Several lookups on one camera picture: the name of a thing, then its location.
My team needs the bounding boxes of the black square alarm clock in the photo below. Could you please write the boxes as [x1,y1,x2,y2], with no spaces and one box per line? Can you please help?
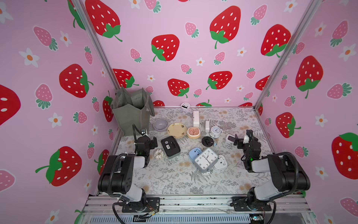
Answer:
[161,136,180,159]

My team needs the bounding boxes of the white round alarm clock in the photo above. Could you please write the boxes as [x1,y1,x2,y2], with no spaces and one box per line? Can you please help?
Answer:
[209,126,222,139]

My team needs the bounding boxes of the olive green canvas bag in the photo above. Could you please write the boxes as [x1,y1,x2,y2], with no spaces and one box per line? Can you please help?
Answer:
[111,88,155,136]

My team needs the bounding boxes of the grey square analog clock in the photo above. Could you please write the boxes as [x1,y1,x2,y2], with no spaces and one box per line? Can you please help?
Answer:
[194,147,219,173]

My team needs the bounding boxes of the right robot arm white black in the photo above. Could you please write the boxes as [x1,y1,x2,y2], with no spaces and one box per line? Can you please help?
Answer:
[230,130,310,211]

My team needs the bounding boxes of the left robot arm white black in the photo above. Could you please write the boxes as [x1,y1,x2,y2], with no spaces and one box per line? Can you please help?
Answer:
[98,135,158,207]

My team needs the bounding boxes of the white digital clock right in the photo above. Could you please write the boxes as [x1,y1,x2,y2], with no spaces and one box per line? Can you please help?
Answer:
[225,134,235,145]

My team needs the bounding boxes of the white pink alarm clock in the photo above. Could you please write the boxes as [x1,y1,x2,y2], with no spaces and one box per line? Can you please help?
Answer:
[213,155,227,171]

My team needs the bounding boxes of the small black round clock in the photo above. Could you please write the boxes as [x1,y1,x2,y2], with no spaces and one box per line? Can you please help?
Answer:
[201,136,215,147]

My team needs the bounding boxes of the small white rectangular clock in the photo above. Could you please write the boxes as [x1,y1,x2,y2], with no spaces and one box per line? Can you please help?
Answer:
[205,120,210,133]

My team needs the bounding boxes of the light blue alarm clock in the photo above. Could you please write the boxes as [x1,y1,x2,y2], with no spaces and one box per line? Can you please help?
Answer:
[188,147,202,163]

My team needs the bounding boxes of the peach round alarm clock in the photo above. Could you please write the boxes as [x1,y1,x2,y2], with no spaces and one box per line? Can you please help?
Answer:
[186,127,201,139]

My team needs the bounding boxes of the tall white rectangular clock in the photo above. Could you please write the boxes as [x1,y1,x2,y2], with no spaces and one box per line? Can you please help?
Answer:
[193,111,200,127]

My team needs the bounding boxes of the beige striped small ball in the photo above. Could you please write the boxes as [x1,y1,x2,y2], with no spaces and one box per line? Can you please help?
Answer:
[154,149,164,159]

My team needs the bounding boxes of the lavender grey bowl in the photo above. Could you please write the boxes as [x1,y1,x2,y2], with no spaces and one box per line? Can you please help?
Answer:
[153,118,169,132]

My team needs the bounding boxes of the yellow ceramic plate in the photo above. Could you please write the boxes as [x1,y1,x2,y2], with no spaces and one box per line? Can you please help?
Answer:
[167,122,187,139]

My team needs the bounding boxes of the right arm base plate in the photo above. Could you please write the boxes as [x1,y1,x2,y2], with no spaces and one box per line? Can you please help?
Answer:
[230,197,272,211]

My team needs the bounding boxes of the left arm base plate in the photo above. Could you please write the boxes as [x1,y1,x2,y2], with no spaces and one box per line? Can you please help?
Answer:
[122,197,160,213]

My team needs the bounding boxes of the aluminium frame rail front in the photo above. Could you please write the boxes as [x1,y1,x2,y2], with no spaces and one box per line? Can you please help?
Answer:
[83,194,311,215]

